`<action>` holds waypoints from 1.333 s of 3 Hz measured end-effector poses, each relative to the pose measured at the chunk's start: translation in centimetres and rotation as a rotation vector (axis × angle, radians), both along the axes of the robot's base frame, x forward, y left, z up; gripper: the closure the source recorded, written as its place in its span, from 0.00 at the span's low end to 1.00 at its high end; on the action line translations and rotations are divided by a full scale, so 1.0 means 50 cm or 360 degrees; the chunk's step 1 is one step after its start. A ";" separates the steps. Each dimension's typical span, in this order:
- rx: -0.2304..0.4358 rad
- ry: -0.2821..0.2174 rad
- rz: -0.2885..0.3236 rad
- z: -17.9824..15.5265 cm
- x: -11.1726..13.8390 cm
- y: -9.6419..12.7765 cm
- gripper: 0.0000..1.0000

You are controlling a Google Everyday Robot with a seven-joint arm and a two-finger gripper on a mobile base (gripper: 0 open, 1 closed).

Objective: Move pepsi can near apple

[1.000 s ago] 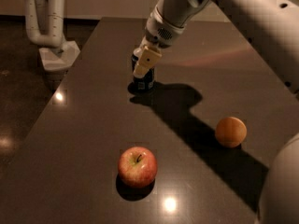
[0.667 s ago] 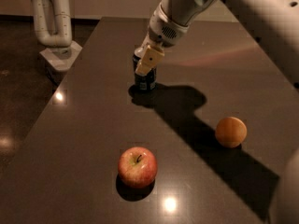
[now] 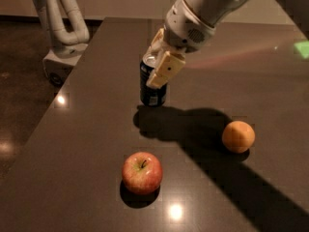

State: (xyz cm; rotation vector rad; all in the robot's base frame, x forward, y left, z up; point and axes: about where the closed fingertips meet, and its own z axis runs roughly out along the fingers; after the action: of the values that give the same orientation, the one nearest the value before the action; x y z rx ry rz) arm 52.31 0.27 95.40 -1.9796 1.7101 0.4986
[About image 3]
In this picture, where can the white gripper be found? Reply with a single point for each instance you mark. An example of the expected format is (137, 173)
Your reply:
(183, 33)

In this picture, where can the orange fruit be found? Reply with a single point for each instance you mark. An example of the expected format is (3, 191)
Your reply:
(238, 137)

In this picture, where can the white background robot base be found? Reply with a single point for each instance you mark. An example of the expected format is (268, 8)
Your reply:
(59, 62)

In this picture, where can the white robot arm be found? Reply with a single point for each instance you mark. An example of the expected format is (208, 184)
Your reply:
(212, 12)

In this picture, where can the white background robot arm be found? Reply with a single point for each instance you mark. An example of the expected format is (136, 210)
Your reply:
(64, 25)

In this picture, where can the blue pepsi can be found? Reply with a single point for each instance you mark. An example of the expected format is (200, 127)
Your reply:
(148, 96)

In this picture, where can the red apple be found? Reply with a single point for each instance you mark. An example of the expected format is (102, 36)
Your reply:
(142, 173)

